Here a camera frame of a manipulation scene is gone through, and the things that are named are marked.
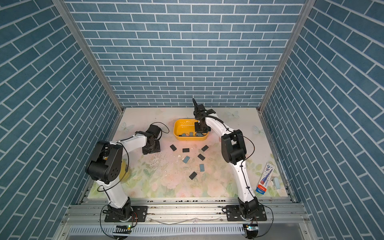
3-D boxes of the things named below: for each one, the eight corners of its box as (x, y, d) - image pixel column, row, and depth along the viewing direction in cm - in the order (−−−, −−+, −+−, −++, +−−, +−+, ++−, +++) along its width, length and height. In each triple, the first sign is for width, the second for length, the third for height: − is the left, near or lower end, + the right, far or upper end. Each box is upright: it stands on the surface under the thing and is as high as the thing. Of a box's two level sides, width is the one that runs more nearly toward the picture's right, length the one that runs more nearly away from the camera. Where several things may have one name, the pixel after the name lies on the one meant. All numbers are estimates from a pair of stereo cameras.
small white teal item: (273, 189, 84) (276, 187, 80) (270, 179, 87) (273, 177, 84) (278, 189, 84) (282, 187, 80) (275, 179, 87) (278, 177, 84)
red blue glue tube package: (255, 190, 84) (256, 189, 82) (266, 163, 94) (267, 161, 93) (264, 196, 82) (265, 195, 80) (274, 167, 92) (276, 166, 91)
